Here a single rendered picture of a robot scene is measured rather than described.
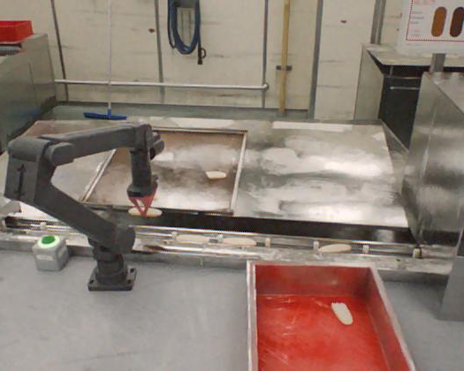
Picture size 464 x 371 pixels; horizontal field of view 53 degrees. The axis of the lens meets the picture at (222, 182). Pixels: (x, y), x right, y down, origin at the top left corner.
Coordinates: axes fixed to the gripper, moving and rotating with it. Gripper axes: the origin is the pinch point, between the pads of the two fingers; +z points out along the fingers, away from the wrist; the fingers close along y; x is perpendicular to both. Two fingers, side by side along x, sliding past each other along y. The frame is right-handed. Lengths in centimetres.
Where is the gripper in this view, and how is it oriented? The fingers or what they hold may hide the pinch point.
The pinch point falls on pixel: (145, 209)
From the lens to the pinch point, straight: 141.8
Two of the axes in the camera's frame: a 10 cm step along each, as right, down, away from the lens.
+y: 1.6, -4.7, 8.7
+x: -9.9, -0.6, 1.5
